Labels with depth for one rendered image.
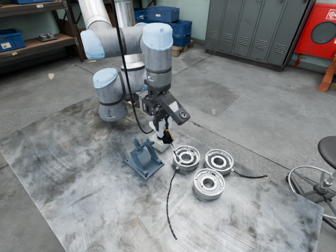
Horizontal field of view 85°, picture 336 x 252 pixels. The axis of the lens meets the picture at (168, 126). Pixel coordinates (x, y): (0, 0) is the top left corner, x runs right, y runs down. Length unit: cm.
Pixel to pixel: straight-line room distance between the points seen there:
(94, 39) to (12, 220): 156
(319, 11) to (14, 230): 440
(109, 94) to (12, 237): 127
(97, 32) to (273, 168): 178
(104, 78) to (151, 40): 44
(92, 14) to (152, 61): 24
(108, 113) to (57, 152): 28
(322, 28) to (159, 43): 362
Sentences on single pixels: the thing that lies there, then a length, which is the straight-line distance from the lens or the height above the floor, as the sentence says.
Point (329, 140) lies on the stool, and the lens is 146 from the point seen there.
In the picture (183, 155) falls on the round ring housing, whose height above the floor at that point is 82.
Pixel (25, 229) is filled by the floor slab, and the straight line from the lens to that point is 179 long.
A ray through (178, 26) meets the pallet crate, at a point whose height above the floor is 53.
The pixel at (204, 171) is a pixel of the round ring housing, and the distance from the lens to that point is 70.
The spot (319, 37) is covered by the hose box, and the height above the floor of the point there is 57.
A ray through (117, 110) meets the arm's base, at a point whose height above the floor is 85.
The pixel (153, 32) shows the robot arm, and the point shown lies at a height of 128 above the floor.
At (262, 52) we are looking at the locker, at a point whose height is 27.
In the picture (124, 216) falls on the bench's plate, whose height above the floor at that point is 80.
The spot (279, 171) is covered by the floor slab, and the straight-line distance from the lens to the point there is 199.
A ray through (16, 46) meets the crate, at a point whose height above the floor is 49.
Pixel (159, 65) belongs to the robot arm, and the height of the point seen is 120.
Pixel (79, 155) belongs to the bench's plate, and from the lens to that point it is 86.
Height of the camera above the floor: 139
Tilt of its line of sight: 40 degrees down
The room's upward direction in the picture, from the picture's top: straight up
